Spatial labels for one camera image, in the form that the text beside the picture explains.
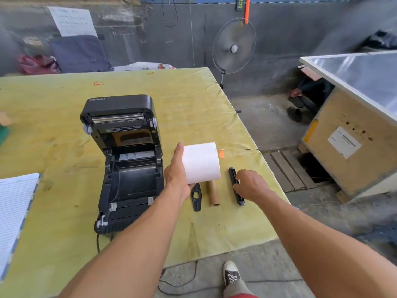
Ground person's left hand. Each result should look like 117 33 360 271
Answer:
163 142 197 204

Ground person's right hand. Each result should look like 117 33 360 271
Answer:
233 169 271 203

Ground white label paper roll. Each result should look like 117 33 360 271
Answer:
181 142 221 185

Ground person's left forearm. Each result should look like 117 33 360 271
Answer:
57 185 187 298

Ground person's right forearm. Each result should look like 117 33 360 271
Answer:
254 189 397 298

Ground black roll spindle bar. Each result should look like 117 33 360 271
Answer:
228 167 245 206

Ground brown cardboard tube core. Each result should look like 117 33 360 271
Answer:
207 180 221 207

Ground black plastic roll guide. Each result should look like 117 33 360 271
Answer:
190 182 203 212

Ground wooden pallet slats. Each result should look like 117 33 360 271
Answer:
263 149 317 193

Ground black label printer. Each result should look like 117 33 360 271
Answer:
79 94 165 236

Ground person's black canvas shoe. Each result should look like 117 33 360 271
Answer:
222 260 242 289

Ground white patterned cloth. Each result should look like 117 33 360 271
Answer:
112 61 176 72

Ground person's trouser leg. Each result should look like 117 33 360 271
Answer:
223 279 258 298

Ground white crate label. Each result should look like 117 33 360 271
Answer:
327 126 363 160

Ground plywood crate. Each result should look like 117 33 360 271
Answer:
298 86 397 204

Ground yellow table cover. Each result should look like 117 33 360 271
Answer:
0 67 290 298

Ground black standing fan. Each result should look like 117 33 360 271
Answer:
212 18 257 90

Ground dark blue bag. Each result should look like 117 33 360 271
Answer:
49 35 113 74

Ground white panel board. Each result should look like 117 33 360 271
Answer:
299 50 397 126

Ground red bag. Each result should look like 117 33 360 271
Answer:
16 54 61 75

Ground lined paper notebook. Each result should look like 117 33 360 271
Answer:
0 173 41 282

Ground black bag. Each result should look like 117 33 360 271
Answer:
361 29 397 52

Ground black hanging wall cable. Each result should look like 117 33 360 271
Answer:
161 0 179 28

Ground white handwritten wall sheet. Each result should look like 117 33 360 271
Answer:
47 6 98 38

